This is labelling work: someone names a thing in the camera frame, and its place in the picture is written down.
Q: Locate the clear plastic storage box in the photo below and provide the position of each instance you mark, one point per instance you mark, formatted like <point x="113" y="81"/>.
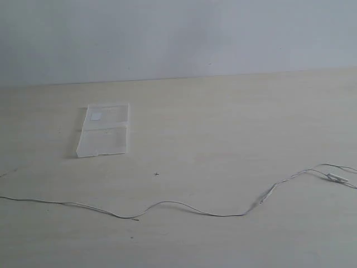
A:
<point x="105" y="130"/>

